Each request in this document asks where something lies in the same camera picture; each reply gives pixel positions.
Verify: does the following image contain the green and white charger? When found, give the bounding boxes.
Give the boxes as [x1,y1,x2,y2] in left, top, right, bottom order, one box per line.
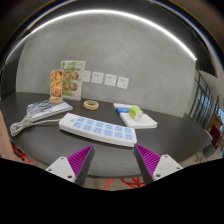
[128,105,144,121]

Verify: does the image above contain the large acrylic menu sign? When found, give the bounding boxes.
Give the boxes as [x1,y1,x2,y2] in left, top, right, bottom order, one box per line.
[60,60,86,102]

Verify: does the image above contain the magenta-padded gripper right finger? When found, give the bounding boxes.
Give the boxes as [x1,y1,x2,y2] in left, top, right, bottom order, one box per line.
[133,143,184,185]

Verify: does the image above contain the white wall socket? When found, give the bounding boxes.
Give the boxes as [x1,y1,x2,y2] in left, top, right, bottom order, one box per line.
[82,70,92,83]
[91,71,105,85]
[104,73,118,88]
[116,76,130,90]

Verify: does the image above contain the beige tape roll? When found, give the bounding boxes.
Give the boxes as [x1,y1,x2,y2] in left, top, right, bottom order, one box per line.
[83,99,100,111]

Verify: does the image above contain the white power strip cable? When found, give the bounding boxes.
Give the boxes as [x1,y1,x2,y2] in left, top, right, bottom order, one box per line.
[9,114,63,137]

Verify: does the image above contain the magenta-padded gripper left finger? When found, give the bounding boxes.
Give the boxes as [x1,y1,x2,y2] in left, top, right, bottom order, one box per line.
[45,144,96,187]

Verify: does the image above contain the black-framed glass partition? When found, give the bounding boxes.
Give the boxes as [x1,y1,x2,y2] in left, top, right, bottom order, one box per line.
[189,69,224,134]

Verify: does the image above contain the white ceiling light strip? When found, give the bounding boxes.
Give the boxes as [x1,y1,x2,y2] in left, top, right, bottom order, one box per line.
[3,9,198,68]

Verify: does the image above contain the white book with blue band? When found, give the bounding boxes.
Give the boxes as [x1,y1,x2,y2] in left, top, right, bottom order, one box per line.
[113,102,158,130]

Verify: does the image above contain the small sign with wooden base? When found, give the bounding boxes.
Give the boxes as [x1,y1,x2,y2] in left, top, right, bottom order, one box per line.
[49,69,64,105]

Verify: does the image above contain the white power strip blue sockets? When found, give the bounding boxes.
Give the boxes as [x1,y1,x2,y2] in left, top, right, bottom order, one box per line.
[58,112,138,148]

